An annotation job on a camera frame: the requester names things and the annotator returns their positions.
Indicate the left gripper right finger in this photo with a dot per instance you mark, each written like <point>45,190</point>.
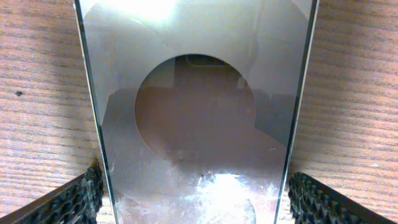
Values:
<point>313,202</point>

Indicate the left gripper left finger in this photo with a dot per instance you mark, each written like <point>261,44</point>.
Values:
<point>76,202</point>

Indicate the Galaxy S25 Ultra smartphone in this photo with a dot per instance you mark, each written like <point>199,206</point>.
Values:
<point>196,103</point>

